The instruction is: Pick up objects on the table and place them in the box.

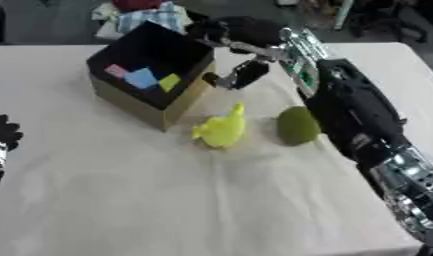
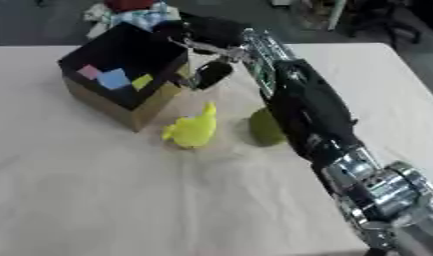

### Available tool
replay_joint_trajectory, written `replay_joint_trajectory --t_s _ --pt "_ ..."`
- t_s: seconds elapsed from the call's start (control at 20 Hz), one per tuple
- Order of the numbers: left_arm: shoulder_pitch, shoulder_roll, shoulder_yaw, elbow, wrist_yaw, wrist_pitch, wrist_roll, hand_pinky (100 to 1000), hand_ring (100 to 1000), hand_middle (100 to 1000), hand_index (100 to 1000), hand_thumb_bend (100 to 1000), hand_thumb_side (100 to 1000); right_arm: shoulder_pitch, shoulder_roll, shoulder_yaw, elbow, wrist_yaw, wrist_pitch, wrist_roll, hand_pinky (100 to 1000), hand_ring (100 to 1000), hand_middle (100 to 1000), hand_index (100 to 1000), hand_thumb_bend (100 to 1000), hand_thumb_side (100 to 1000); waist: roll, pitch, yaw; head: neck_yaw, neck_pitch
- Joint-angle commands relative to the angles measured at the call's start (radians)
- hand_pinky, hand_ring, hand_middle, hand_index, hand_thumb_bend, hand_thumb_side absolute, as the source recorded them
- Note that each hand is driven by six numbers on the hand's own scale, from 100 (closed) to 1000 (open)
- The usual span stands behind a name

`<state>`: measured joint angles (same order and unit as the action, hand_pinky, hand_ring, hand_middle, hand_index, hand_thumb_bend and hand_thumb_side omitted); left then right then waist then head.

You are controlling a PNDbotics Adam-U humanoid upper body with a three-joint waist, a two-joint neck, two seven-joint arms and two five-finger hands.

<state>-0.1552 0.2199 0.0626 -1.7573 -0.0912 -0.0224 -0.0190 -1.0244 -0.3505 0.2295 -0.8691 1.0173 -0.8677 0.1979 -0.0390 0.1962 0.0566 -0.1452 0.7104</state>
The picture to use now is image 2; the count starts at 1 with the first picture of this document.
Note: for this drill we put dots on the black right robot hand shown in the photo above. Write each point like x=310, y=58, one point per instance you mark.
x=216, y=33

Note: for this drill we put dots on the black office chair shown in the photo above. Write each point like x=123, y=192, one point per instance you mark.
x=388, y=20

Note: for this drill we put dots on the red bag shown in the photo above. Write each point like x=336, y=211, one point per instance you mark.
x=129, y=4

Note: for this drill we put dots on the pink square block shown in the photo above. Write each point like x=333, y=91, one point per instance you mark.
x=89, y=72

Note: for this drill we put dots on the blue square block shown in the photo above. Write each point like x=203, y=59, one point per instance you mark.
x=113, y=79

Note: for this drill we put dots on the cardboard box with black inside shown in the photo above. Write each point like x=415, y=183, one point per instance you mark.
x=125, y=46

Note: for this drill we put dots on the yellow square block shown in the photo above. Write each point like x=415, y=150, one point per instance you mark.
x=142, y=82

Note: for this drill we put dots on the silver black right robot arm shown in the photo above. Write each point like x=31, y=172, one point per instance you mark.
x=310, y=106

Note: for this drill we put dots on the yellow toy duck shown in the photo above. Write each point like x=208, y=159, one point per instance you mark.
x=193, y=130

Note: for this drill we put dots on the green toy fruit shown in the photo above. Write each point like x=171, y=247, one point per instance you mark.
x=265, y=128

